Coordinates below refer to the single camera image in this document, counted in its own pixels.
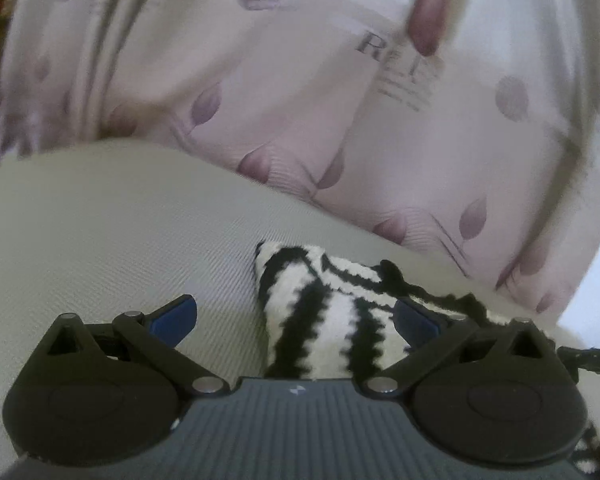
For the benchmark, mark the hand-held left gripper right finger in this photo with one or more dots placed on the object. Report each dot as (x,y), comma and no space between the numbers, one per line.
(415,322)

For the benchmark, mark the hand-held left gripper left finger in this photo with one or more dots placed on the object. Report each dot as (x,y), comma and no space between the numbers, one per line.
(175,320)

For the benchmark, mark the black and cream striped knit garment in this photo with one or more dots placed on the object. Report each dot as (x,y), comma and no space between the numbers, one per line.
(325,330)

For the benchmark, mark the pink leaf-print curtain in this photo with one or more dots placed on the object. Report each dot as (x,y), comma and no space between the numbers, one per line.
(290,85)

